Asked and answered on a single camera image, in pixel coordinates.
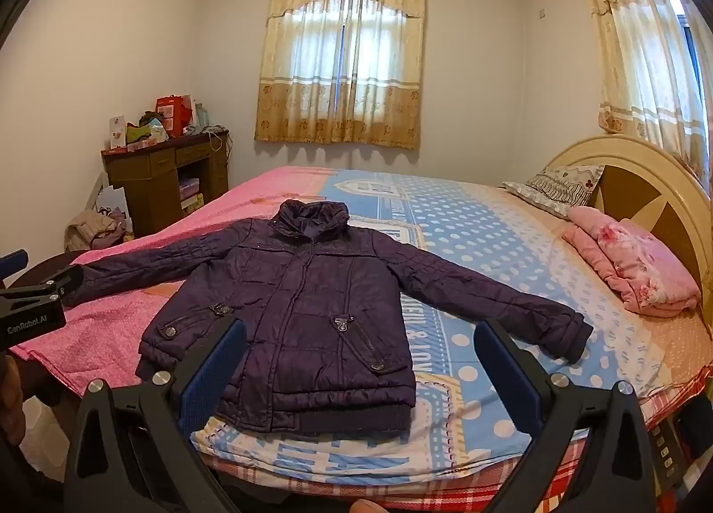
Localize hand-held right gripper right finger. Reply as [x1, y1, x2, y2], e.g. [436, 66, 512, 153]
[473, 318, 658, 513]

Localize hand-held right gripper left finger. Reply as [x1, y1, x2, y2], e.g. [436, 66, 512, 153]
[64, 315, 249, 513]

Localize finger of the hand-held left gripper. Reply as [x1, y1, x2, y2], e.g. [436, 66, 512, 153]
[0, 249, 30, 277]
[0, 264, 86, 307]

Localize purple padded jacket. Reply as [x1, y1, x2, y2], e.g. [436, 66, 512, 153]
[61, 199, 594, 439]

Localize pile of clothes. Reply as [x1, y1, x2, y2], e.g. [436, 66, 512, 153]
[64, 209, 135, 253]

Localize dark brown bed footboard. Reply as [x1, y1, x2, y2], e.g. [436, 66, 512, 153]
[8, 250, 90, 296]

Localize white paper bag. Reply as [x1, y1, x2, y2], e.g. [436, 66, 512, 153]
[92, 185, 131, 235]

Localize red plaid mattress cover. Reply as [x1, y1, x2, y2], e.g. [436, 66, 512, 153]
[201, 413, 669, 511]

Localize brown wooden desk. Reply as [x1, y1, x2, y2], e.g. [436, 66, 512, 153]
[101, 128, 230, 238]

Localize bed with pink-blue sheet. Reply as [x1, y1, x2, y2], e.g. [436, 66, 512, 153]
[8, 164, 713, 492]

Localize stacked boxes under desk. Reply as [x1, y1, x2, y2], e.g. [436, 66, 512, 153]
[178, 177, 204, 213]

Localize white picture card box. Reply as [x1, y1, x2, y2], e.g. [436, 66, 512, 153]
[107, 116, 128, 151]

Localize green cloth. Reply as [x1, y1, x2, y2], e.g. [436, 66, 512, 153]
[125, 112, 171, 145]

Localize pink folded quilt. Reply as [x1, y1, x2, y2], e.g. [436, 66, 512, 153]
[561, 205, 703, 316]

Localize black power strip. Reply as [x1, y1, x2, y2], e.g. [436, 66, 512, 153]
[651, 413, 687, 492]

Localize grey patterned pillow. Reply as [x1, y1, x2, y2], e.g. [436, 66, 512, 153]
[498, 164, 605, 221]

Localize red gift bag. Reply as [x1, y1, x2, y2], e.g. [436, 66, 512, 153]
[155, 95, 193, 138]

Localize cream wooden headboard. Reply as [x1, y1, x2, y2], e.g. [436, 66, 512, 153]
[543, 134, 713, 336]

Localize beige floral window curtain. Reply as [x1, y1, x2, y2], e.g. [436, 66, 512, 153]
[254, 0, 429, 151]
[576, 0, 708, 157]

